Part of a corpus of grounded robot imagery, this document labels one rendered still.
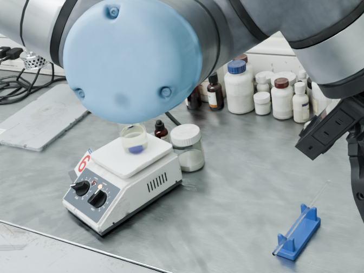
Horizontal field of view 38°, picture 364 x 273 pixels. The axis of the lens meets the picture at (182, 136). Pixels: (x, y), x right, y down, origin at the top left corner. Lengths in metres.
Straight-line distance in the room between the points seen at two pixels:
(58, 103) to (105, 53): 1.15
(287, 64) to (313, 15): 0.87
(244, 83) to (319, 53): 0.76
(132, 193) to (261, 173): 0.25
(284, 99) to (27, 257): 0.61
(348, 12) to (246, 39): 0.08
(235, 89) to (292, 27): 0.77
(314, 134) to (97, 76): 0.29
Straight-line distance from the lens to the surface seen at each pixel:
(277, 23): 0.45
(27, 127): 1.39
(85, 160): 1.14
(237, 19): 0.44
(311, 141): 0.56
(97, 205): 0.97
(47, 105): 1.47
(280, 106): 1.19
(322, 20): 0.44
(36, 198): 1.12
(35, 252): 0.99
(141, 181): 0.97
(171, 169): 1.01
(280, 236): 0.85
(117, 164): 0.98
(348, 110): 0.50
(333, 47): 0.45
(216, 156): 1.10
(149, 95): 0.31
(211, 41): 0.38
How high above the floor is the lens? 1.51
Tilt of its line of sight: 31 degrees down
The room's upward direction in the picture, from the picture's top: 11 degrees counter-clockwise
